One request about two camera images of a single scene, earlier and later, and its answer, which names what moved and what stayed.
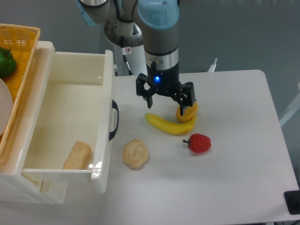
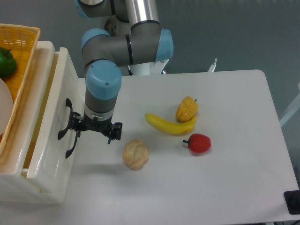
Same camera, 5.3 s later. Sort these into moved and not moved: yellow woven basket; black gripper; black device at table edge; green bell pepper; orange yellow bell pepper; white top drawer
Moved: black gripper; white top drawer
Not moved: green bell pepper; black device at table edge; yellow woven basket; orange yellow bell pepper
